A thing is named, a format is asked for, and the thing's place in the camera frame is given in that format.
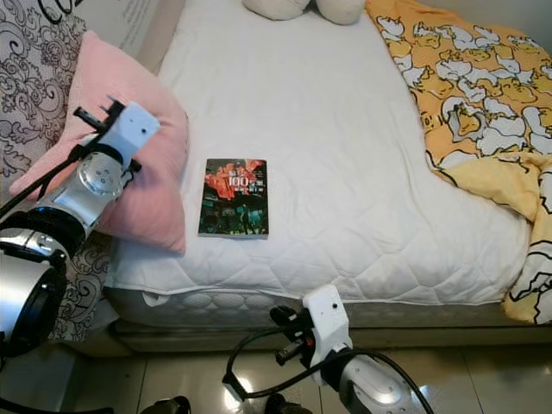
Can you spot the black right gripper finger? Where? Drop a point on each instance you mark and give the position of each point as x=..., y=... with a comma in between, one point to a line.
x=284, y=316
x=291, y=354

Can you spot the pink pillow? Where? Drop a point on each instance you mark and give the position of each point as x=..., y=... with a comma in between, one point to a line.
x=112, y=78

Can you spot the dark red green cover book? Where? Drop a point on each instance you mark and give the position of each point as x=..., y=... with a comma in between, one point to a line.
x=233, y=203

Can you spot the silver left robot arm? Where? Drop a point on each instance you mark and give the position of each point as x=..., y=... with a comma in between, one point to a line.
x=26, y=293

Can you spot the dark robot right foot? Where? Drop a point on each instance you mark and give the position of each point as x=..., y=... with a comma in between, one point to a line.
x=282, y=407

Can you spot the dark robot foot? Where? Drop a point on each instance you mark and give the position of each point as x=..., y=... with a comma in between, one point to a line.
x=282, y=407
x=166, y=405

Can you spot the white quilted mattress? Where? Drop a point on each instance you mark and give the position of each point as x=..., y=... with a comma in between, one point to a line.
x=224, y=306

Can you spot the beige headboard panel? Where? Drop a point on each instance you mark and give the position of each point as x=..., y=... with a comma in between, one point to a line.
x=159, y=34

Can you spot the dark robot left foot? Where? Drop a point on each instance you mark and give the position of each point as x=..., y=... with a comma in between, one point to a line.
x=166, y=405

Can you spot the white quilted mattress pad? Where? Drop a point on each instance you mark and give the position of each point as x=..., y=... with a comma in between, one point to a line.
x=328, y=129

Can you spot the yellow cartoon print comforter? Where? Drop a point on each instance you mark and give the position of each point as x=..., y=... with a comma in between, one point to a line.
x=466, y=78

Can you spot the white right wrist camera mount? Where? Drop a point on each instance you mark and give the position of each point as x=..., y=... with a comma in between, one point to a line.
x=326, y=319

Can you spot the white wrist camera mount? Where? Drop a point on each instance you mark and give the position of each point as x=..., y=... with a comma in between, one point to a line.
x=326, y=319
x=138, y=129

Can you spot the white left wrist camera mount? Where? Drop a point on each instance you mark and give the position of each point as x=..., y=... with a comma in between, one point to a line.
x=138, y=129

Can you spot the beige bed frame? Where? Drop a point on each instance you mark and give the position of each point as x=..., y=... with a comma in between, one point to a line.
x=224, y=338

